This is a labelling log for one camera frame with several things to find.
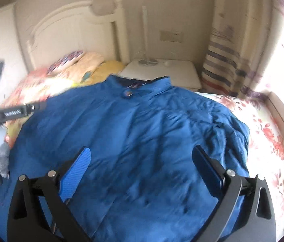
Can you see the sailboat print curtain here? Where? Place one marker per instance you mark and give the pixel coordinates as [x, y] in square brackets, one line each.
[232, 50]

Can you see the beige wall socket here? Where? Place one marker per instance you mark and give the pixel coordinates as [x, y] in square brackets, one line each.
[171, 36]

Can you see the white nightstand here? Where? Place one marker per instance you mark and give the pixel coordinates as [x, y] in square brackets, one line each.
[177, 74]

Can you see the small white charger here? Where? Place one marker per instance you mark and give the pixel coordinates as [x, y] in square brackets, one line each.
[167, 63]

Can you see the white window sill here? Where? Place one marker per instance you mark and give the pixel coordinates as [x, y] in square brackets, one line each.
[280, 116]

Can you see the round patterned pillow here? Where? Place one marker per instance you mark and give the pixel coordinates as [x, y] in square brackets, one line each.
[65, 60]

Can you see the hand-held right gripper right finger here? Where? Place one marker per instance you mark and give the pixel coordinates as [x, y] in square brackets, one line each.
[206, 171]

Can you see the silver desk lamp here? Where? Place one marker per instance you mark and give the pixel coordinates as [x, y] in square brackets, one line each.
[145, 35]

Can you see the blue puffer jacket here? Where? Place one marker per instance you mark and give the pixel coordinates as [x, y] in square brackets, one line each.
[131, 156]

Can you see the white bed headboard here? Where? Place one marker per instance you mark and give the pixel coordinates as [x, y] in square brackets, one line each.
[76, 35]

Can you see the floral bed quilt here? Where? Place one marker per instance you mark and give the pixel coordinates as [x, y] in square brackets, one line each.
[265, 136]

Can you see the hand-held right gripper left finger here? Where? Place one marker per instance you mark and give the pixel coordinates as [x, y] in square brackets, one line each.
[75, 171]

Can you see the pink floral pillow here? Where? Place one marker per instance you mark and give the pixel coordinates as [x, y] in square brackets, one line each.
[34, 77]

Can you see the peach pillow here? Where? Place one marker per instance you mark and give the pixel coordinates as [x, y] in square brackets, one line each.
[86, 66]

